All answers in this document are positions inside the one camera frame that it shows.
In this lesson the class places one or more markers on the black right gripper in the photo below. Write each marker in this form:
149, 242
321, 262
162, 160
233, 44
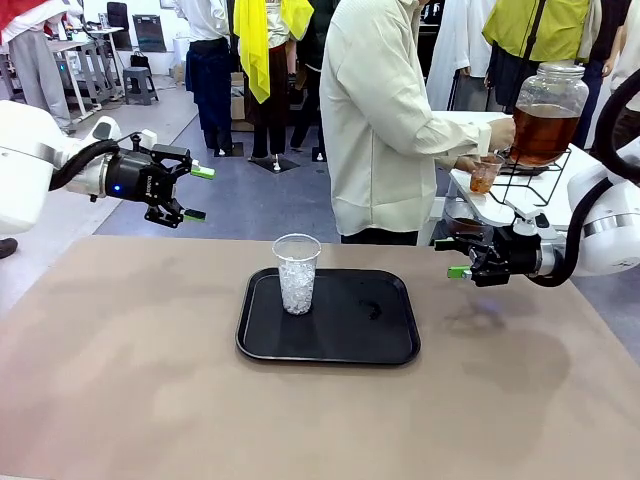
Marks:
520, 260

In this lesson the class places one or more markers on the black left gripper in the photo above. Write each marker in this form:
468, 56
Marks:
135, 177

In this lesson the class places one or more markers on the clear plastic cup with ice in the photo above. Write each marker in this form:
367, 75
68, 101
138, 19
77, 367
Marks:
297, 290
482, 182

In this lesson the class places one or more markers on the glass tea dispenser jar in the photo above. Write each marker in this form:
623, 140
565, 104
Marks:
550, 130

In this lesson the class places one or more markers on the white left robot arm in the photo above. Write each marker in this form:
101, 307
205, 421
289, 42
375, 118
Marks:
20, 175

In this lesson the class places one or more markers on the person's right forearm beige sleeve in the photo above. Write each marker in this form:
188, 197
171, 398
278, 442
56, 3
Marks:
450, 135

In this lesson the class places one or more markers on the person's left hand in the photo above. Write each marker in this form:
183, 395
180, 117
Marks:
467, 162

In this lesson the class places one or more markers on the person's right hand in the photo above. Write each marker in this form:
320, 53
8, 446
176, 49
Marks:
502, 132

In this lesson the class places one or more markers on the dark round bowl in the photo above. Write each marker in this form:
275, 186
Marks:
467, 222

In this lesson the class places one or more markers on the brown cardboard box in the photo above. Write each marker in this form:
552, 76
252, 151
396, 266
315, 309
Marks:
238, 107

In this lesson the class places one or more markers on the grey plastic stool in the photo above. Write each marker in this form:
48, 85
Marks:
140, 75

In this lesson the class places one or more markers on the mannequin with navy apron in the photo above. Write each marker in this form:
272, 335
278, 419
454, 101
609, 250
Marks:
207, 75

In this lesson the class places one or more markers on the black bag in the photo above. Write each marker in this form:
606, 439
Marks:
140, 62

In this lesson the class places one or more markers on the black plastic serving tray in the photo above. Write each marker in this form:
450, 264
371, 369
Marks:
350, 340

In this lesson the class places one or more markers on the mannequin in brown skirt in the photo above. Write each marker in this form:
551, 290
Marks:
277, 90

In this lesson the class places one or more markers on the dark framed board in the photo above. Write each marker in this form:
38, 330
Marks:
149, 32

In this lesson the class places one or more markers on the person in beige shirt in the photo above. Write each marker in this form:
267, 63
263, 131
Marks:
380, 125

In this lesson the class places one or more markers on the yellow hanging cloth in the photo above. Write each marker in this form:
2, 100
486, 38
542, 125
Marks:
252, 50

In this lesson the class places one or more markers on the mannequin in black outfit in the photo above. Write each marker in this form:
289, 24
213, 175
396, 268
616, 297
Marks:
310, 100

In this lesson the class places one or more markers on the grey metal workbench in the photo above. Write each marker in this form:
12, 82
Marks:
67, 46

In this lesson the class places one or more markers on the person in grey trousers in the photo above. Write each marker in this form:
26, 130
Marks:
35, 75

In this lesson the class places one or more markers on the black office chair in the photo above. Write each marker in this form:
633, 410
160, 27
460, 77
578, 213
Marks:
117, 15

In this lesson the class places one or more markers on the white hanging coat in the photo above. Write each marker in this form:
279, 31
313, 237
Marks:
455, 50

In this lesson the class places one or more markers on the mannequin in yellow-green jacket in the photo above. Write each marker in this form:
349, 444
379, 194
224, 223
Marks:
545, 30

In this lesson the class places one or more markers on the person in cream top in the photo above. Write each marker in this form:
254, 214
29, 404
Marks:
629, 50

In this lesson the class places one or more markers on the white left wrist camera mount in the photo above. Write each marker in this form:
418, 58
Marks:
149, 136

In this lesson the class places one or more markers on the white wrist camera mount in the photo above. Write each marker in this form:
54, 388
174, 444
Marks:
530, 225
149, 136

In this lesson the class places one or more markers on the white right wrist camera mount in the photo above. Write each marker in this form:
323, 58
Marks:
530, 225

